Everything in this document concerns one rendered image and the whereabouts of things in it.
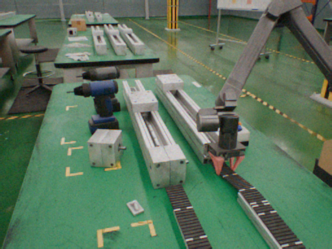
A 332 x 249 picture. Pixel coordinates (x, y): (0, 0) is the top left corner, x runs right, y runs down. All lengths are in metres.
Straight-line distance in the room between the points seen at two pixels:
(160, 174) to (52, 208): 0.31
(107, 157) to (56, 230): 0.29
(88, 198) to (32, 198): 0.16
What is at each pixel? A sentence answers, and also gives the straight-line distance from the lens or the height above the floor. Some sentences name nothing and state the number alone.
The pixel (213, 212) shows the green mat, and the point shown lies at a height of 0.78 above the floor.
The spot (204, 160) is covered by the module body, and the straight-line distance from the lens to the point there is 1.02.
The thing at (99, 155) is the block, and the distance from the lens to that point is 0.99.
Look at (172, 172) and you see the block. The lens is 0.86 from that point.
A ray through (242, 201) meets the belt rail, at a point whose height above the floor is 0.80.
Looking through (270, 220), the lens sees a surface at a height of 0.81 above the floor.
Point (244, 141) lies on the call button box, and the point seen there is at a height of 0.80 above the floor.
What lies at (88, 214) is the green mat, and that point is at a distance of 0.83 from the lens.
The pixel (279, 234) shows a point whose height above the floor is 0.81.
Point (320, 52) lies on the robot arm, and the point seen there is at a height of 1.14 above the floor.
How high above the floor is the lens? 1.32
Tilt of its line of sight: 25 degrees down
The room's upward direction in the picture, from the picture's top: straight up
